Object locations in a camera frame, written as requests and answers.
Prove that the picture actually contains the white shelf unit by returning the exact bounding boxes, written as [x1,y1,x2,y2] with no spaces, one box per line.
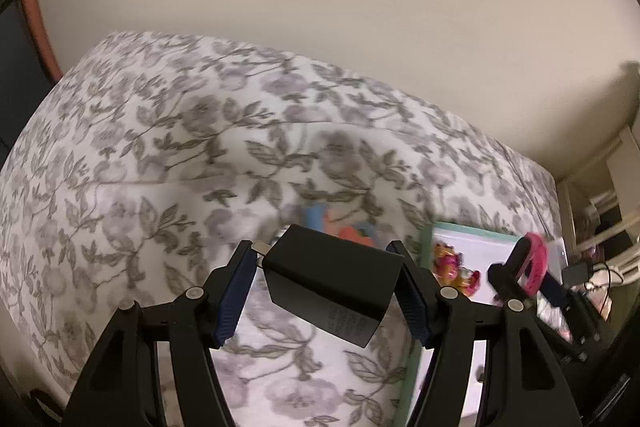
[555,107,640,288]

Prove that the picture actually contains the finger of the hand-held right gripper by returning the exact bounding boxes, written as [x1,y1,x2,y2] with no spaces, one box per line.
[542,269,618,348]
[487,238,588,360]

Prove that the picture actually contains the floral grey white blanket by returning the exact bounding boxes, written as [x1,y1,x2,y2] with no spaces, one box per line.
[0,31,558,427]

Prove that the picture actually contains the black plug with cable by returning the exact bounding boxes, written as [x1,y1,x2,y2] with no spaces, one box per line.
[562,261,626,288]

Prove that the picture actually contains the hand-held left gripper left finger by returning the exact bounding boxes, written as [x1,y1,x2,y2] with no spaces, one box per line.
[62,239,258,427]

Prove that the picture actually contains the black charger adapter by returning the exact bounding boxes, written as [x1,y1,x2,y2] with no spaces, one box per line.
[252,224,406,349]

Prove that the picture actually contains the orange blue toy stapler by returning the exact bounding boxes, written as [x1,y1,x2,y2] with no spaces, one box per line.
[334,222,388,250]

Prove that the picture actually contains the pink band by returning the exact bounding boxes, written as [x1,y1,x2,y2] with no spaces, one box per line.
[517,232,551,299]

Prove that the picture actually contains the white tray with green rim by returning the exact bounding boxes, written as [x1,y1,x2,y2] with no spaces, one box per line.
[400,221,568,427]

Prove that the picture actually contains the pink gold candy wrappers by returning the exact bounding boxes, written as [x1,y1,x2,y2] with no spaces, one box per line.
[432,243,482,298]

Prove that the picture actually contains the blue orange toy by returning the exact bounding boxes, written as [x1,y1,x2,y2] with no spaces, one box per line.
[302,203,333,235]

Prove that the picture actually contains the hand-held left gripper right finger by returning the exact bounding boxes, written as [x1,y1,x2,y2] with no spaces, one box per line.
[385,239,583,427]

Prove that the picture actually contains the dark furniture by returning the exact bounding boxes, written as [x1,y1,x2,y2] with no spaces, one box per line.
[0,0,56,148]

